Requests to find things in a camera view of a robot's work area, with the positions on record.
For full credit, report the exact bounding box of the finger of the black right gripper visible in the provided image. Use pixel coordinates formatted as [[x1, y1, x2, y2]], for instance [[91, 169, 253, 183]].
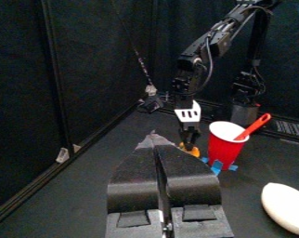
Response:
[[179, 127, 191, 147], [189, 127, 203, 152]]

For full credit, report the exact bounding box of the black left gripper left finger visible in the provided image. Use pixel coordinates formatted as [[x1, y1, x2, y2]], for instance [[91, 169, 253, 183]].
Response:
[[104, 131, 165, 238]]

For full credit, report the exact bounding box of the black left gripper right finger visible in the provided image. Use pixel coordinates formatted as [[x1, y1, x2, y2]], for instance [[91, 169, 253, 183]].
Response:
[[152, 132, 236, 238]]

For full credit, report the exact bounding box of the blue cup stand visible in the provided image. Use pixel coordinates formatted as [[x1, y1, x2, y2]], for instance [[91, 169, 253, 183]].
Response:
[[200, 156, 239, 177]]

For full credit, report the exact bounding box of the red plastic cup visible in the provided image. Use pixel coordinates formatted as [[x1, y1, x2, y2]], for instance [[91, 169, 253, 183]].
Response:
[[207, 120, 252, 172]]

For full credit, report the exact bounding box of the red plastic spoon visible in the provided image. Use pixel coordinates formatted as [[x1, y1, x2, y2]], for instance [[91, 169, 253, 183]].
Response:
[[233, 112, 272, 142]]

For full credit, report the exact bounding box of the white plate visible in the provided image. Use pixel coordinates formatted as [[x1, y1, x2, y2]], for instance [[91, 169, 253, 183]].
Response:
[[260, 182, 299, 237]]

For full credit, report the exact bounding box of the black frame floor rail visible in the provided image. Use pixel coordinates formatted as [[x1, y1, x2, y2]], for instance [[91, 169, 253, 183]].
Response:
[[0, 101, 141, 231], [137, 92, 299, 146]]

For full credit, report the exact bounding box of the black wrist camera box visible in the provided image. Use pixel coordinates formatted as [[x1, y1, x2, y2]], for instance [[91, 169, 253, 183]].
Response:
[[137, 94, 167, 114]]

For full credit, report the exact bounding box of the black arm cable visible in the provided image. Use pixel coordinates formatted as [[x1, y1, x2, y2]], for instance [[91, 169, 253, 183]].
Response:
[[195, 33, 217, 94]]

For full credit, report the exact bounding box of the striped thin cord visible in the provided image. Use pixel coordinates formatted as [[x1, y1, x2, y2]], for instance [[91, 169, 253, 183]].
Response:
[[111, 0, 155, 86]]

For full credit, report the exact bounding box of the black frame upright post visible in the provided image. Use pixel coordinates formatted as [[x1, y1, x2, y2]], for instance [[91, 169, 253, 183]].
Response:
[[40, 0, 73, 151], [148, 0, 160, 89]]

